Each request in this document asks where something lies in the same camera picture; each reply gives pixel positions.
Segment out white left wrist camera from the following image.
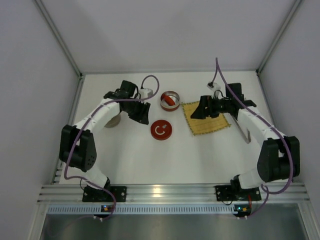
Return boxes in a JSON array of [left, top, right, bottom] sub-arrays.
[[139, 88, 154, 99]]

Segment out red steel lunch box bowl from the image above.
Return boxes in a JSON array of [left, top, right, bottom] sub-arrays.
[[160, 90, 181, 112]]

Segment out slotted cable duct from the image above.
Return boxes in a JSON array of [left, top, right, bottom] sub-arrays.
[[47, 204, 249, 215]]

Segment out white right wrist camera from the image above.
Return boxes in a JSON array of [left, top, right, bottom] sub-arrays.
[[207, 82, 221, 93]]

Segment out aluminium front rail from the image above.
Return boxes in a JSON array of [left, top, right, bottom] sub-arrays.
[[37, 183, 310, 204]]

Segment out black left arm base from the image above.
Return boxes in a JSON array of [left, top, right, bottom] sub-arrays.
[[82, 185, 127, 203]]

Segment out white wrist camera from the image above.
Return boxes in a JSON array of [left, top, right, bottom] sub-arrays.
[[139, 88, 154, 99], [207, 82, 221, 93]]

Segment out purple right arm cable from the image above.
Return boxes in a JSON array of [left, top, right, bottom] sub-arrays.
[[215, 57, 294, 222]]

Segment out red round lid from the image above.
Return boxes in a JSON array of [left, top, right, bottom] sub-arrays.
[[150, 119, 173, 141]]

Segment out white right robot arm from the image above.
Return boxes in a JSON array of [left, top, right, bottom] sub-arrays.
[[190, 82, 301, 192]]

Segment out steel tongs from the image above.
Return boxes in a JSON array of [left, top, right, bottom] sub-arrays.
[[231, 116, 252, 144]]

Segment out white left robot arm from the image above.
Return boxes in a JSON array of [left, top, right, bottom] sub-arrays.
[[59, 80, 157, 193]]

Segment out red sausage toy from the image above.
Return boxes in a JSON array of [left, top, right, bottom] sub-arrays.
[[162, 95, 176, 106]]

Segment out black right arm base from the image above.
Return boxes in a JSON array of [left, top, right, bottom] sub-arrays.
[[214, 184, 262, 202]]

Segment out bamboo sushi mat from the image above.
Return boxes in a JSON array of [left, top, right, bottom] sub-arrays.
[[181, 101, 231, 136]]

